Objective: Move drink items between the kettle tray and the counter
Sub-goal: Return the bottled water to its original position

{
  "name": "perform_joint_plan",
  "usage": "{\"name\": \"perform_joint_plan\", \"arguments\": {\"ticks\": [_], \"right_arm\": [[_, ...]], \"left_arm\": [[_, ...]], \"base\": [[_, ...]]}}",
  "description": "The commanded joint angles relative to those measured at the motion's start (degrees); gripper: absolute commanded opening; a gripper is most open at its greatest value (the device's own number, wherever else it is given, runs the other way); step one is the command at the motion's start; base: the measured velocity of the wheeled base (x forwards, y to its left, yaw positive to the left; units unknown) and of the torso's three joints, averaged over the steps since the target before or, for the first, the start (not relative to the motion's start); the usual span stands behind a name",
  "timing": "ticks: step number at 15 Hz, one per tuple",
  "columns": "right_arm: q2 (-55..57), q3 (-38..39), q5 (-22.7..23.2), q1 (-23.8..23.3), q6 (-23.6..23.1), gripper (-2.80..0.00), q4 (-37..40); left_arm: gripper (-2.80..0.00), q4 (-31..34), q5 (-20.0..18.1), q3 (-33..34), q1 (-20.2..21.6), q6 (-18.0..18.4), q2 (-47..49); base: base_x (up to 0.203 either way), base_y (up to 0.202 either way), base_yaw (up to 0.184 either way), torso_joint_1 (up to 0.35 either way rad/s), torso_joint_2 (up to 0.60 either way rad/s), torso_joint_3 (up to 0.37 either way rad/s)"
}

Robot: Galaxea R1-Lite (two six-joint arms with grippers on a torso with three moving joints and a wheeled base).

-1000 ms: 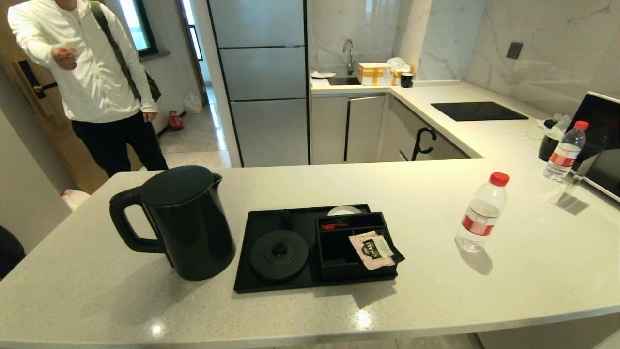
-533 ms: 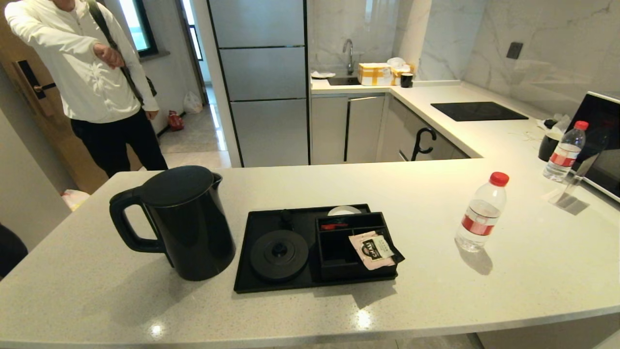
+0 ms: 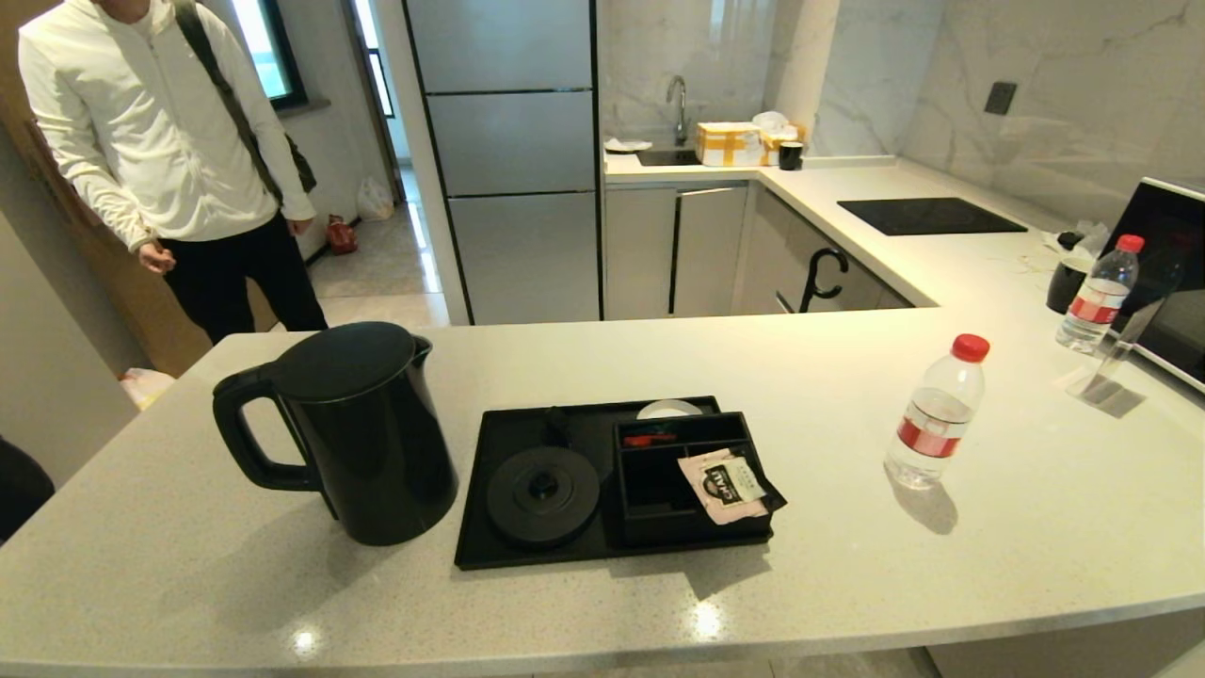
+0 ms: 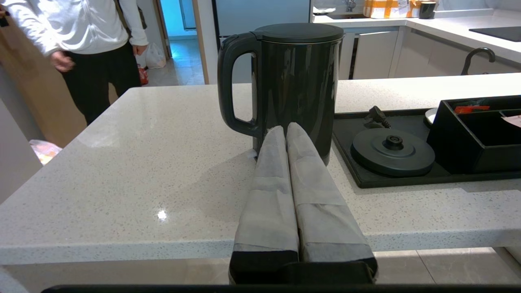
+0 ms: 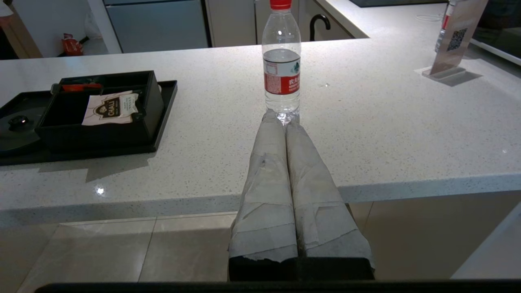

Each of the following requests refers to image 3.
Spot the black compartment organizer box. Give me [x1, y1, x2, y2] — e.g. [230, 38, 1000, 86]
[612, 411, 788, 547]

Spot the black round kettle base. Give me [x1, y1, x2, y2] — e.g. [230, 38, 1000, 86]
[486, 445, 602, 548]

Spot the silver refrigerator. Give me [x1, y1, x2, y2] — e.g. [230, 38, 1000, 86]
[403, 0, 603, 326]

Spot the black microwave oven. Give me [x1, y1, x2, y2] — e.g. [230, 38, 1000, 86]
[1101, 176, 1205, 393]

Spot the person in white jacket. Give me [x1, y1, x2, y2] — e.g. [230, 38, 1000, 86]
[17, 0, 329, 345]

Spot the dark framed window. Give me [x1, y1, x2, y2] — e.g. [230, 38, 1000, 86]
[231, 0, 307, 109]

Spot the black rectangular serving tray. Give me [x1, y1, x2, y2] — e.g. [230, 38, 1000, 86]
[454, 395, 788, 571]

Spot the small yellow white box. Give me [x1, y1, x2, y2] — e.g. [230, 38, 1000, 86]
[761, 124, 809, 166]

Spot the crumpled white orange plastic bag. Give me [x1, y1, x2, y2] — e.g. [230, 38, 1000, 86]
[118, 366, 175, 410]

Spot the pink tea bag sachet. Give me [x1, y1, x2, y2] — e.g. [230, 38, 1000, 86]
[678, 448, 769, 525]

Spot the black induction cooktop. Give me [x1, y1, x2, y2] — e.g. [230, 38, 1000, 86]
[838, 197, 1029, 236]

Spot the white base cabinet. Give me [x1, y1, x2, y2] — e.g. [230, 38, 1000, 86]
[602, 181, 914, 319]

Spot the large black mug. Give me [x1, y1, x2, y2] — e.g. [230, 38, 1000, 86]
[1047, 255, 1093, 315]

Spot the black curved faucet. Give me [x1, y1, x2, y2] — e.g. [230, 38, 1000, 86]
[799, 247, 850, 313]

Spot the chrome sink faucet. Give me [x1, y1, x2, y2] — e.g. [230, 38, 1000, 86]
[666, 74, 690, 146]

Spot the dark green shoulder bag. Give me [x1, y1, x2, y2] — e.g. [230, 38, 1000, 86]
[174, 0, 318, 196]

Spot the yellow white striped box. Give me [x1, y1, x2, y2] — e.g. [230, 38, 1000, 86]
[695, 121, 763, 168]

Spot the black electric kettle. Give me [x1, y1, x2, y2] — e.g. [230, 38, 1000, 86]
[212, 321, 459, 547]

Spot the water bottle with dark liquid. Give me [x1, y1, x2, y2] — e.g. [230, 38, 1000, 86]
[884, 333, 991, 491]

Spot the clear acrylic sign holder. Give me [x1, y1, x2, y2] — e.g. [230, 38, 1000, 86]
[1068, 292, 1173, 408]

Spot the clear water bottle red cap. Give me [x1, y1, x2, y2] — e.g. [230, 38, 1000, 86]
[1056, 234, 1148, 355]

